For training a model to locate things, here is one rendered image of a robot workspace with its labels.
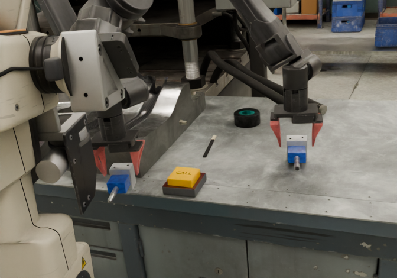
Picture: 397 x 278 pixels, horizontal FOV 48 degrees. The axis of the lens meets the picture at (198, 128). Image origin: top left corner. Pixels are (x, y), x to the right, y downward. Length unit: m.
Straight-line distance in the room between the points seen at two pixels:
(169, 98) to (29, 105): 0.70
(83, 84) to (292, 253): 0.66
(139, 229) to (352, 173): 0.55
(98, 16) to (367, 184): 0.68
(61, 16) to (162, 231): 0.57
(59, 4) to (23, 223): 0.50
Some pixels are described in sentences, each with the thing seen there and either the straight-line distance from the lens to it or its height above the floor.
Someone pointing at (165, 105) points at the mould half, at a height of 0.90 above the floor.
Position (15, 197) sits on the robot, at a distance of 0.78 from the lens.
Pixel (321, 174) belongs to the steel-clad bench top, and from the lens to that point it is 1.09.
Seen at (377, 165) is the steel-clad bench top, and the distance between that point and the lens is 1.15.
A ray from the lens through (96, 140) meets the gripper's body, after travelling 1.03.
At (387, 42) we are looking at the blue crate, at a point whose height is 0.30.
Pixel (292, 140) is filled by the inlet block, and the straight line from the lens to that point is 1.13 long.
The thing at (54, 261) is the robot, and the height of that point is 0.86.
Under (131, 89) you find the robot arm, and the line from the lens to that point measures 1.02.
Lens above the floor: 1.32
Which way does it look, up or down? 22 degrees down
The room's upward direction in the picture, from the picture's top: 6 degrees counter-clockwise
